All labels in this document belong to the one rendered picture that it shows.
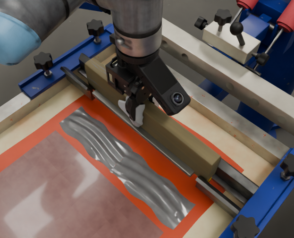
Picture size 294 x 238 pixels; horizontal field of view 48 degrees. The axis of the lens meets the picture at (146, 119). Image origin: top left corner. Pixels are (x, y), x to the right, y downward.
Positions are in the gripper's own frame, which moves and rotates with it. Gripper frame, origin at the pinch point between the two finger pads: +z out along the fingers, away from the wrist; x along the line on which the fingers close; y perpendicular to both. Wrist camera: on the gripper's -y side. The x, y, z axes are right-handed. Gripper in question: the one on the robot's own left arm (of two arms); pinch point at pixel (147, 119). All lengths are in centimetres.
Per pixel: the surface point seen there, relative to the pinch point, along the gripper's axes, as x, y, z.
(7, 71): -15, 140, 104
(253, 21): -40.6, 0.3, -1.2
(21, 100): 14.6, 26.9, 4.1
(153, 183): 7.6, -9.1, 6.7
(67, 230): 25.9, -3.4, 7.4
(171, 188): 5.6, -12.5, 6.9
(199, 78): -97, 45, 103
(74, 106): 5.8, 18.8, 7.5
